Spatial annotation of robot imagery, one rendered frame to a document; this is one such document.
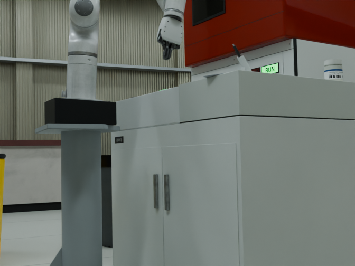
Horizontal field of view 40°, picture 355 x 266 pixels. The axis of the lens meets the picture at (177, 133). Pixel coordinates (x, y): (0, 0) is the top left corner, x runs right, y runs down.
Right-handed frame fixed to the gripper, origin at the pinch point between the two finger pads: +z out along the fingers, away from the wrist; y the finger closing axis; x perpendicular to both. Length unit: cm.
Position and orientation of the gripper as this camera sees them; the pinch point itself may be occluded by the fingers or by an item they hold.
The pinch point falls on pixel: (167, 54)
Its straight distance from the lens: 203.1
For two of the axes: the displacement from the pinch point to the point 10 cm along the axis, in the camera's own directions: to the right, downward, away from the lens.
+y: -8.2, -2.2, -5.2
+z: -1.6, 9.7, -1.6
